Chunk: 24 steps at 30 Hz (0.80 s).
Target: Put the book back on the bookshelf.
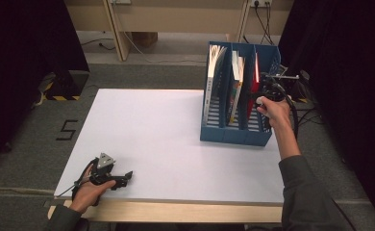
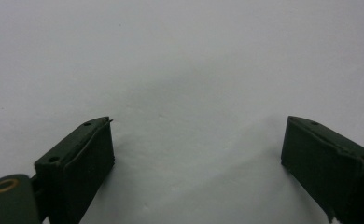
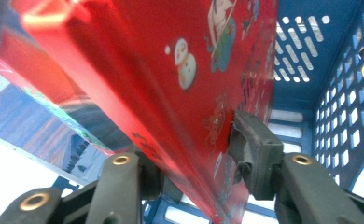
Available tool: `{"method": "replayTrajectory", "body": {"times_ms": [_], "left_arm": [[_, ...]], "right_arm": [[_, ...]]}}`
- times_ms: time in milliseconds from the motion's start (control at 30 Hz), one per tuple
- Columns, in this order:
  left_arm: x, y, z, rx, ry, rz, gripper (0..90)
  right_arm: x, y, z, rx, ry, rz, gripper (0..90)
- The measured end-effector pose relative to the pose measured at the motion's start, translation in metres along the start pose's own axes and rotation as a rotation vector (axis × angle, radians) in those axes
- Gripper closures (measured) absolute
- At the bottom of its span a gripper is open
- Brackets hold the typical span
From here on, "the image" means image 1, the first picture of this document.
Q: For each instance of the blue file rack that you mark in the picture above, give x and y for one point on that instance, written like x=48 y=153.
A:
x=233 y=136

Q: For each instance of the person's right hand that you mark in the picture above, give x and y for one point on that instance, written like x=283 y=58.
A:
x=277 y=112

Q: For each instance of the wooden table with white top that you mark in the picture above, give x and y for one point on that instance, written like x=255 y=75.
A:
x=160 y=211

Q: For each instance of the cardboard box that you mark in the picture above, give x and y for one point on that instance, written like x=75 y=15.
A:
x=145 y=38

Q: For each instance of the white wall socket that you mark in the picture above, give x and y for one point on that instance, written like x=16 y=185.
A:
x=261 y=2

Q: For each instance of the stand base with striped tape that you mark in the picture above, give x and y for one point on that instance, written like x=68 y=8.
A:
x=67 y=86

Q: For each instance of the grey book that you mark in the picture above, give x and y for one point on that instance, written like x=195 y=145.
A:
x=210 y=80

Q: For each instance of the beige wooden desk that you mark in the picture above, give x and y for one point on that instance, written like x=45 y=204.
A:
x=176 y=19

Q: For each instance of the person's left hand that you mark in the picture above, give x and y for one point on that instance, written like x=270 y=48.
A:
x=87 y=195

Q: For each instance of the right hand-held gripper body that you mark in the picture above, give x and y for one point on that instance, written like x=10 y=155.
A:
x=273 y=89

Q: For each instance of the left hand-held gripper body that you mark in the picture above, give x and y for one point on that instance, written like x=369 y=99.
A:
x=104 y=165

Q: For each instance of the red book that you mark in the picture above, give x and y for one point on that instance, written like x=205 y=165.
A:
x=255 y=85

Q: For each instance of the yellow book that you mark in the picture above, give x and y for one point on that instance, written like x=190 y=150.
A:
x=234 y=96

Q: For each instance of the black curtain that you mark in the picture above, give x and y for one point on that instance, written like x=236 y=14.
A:
x=15 y=64
x=352 y=96

